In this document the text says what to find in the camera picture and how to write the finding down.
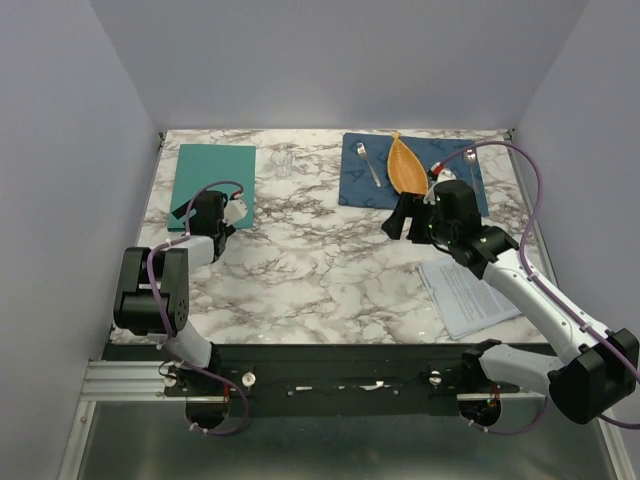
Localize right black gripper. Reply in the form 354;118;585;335
381;190;456;247

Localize teal green folder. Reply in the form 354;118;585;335
168;144;256;232

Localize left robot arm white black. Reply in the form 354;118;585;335
113;190;248;395

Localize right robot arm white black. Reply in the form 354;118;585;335
382;180;639;424

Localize white printed paper files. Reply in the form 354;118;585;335
418;258;520;340

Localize orange leaf-shaped dish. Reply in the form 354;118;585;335
387;132;429;195

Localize blue placemat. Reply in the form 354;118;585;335
338;132;489;217

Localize silver fork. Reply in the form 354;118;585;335
356;142;381;188

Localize silver spoon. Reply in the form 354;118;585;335
464;149;480;196

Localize clear drinking glass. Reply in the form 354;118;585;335
270;149;295;178

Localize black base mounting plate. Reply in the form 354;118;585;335
103;344;549;427

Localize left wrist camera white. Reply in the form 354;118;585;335
223;198;248;225

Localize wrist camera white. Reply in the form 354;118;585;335
423;162;457;203
223;198;248;225

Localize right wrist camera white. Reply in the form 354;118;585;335
423;162;457;203

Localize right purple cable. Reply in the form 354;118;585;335
439;140;640;434

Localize purple cable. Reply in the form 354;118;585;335
439;140;640;434
146;180;250;437

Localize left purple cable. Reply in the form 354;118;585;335
146;180;250;437

